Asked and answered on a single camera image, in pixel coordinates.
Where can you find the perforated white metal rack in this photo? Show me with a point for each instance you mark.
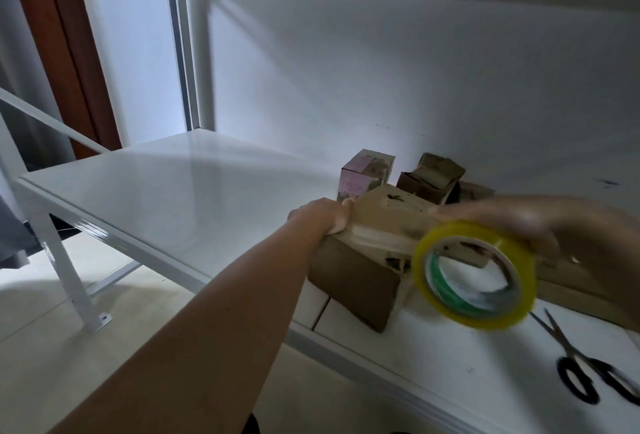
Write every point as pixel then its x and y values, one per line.
pixel 40 239

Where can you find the yellow tape roll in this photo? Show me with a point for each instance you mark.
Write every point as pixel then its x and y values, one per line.
pixel 432 294

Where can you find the pink carton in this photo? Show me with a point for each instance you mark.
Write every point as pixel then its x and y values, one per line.
pixel 362 174

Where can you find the person's left forearm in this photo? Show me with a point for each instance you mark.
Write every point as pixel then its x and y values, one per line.
pixel 190 349

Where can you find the corrugated cardboard box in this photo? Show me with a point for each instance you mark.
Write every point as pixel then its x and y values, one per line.
pixel 432 177

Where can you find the grey curtain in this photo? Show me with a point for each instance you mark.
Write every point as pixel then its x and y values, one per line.
pixel 15 219

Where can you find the person's left hand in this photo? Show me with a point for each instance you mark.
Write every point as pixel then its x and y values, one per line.
pixel 322 217

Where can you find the small cardboard box red label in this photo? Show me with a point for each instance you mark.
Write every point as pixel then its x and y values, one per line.
pixel 475 191

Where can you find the long cardboard box white label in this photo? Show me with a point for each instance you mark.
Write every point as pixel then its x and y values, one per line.
pixel 355 279

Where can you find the white metal shelf rack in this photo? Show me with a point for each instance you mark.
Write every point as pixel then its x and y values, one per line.
pixel 140 189

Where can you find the red-brown door frame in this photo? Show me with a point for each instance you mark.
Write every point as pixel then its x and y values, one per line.
pixel 70 49

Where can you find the person's right hand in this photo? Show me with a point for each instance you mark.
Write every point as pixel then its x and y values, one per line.
pixel 540 221

